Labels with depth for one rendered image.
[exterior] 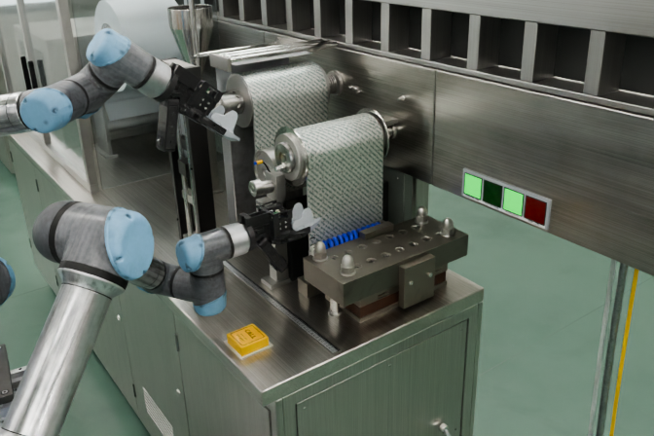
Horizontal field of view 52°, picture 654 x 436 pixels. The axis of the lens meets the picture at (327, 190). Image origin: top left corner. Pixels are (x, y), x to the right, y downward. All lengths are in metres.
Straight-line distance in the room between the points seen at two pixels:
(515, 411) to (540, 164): 1.50
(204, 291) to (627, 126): 0.92
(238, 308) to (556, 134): 0.84
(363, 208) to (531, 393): 1.41
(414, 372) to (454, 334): 0.14
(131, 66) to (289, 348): 0.69
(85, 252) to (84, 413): 1.80
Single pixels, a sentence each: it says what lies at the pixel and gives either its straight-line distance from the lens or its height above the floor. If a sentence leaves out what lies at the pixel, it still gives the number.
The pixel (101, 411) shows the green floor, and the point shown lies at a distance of 2.91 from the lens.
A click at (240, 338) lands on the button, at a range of 1.53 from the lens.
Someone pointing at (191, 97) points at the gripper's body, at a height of 1.44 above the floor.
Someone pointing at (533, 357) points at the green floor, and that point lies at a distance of 3.10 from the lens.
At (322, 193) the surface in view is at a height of 1.16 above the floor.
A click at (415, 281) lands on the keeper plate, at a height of 0.97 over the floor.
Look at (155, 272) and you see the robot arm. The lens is 1.52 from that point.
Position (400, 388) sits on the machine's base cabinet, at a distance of 1.70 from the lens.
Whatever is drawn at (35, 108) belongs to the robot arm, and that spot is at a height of 1.49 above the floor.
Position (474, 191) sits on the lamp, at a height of 1.17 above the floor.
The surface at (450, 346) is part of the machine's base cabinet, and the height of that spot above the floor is 0.77.
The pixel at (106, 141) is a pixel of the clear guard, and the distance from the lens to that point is 2.47.
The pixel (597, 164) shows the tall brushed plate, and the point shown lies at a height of 1.32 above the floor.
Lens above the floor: 1.79
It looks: 22 degrees down
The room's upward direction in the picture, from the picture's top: 2 degrees counter-clockwise
